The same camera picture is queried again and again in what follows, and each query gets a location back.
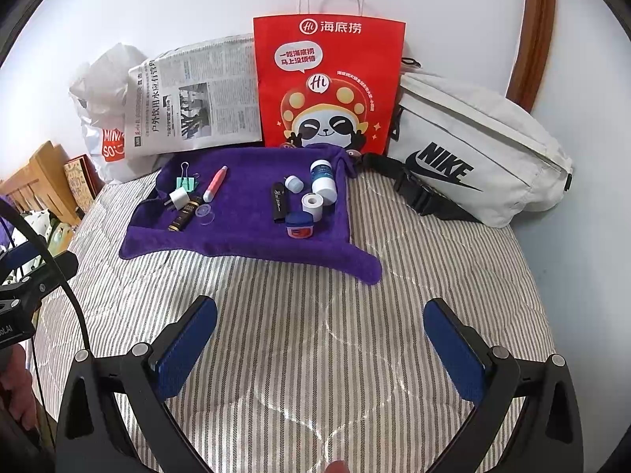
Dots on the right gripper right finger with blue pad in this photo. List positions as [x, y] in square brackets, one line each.
[484, 376]

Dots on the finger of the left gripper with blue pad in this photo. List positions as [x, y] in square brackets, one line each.
[17, 258]

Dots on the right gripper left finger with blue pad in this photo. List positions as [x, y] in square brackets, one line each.
[151, 377]

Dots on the clear round plastic container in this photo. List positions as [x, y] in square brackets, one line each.
[204, 214]

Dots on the pink white pen tube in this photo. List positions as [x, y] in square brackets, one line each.
[215, 183]

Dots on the pink bottle blue cap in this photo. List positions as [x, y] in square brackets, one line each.
[299, 224]

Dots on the black Horizon tube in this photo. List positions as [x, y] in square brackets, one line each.
[280, 202]

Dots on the small white round adapter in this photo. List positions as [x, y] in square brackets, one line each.
[294, 184]

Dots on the person's hand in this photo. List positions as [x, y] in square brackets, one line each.
[17, 380]

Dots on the wooden box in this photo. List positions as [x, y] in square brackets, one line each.
[41, 184]

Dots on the brown patterned book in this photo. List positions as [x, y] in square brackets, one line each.
[84, 182]

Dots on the white USB charger plug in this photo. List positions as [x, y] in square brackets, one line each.
[178, 198]

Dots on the white Miniso plastic bag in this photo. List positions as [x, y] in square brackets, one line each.
[99, 96]

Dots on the teal binder clip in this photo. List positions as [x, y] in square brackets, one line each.
[186, 180]

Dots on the purple towel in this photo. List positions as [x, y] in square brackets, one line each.
[242, 222]

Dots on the white Nike waist bag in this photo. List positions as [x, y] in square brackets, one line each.
[456, 151]

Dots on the white tape roll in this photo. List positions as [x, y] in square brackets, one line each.
[313, 204]

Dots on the white blue bottle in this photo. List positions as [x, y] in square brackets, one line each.
[323, 182]

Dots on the folded newspaper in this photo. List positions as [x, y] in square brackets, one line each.
[194, 97]

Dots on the red panda paper bag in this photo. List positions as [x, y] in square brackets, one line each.
[327, 78]

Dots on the wooden frame edge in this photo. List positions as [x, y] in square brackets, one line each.
[533, 50]

